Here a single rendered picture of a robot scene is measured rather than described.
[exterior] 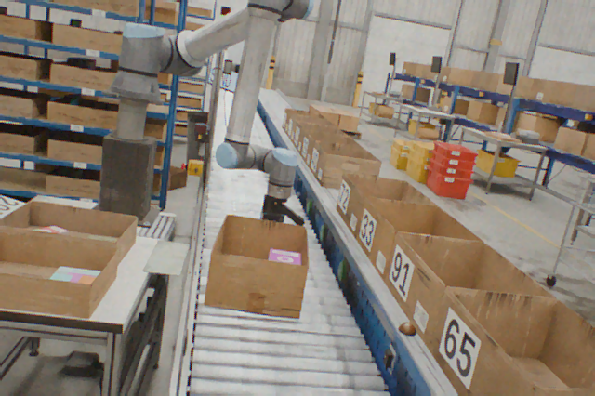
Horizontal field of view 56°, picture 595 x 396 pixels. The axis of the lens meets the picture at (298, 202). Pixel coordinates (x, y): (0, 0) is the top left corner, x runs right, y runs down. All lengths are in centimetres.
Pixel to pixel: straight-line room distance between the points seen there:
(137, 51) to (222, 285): 100
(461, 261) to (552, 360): 45
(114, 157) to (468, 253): 135
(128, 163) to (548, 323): 158
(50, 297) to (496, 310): 112
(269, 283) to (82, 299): 51
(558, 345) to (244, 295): 84
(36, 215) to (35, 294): 64
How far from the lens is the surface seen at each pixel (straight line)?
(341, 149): 322
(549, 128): 956
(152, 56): 226
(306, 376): 146
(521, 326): 149
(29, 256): 191
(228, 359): 149
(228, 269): 166
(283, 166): 196
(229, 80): 306
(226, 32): 218
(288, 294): 168
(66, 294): 159
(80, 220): 217
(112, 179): 231
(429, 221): 216
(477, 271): 184
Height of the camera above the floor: 152
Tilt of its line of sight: 15 degrees down
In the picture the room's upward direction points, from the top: 10 degrees clockwise
